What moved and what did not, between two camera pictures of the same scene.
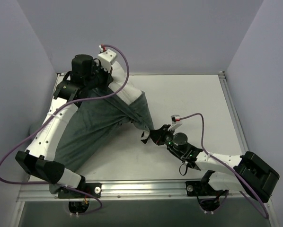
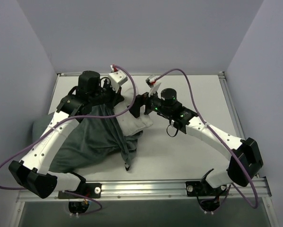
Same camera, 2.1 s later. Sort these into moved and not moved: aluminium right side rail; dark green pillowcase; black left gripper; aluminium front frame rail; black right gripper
Moved: black right gripper; dark green pillowcase; black left gripper
Not moved: aluminium right side rail; aluminium front frame rail
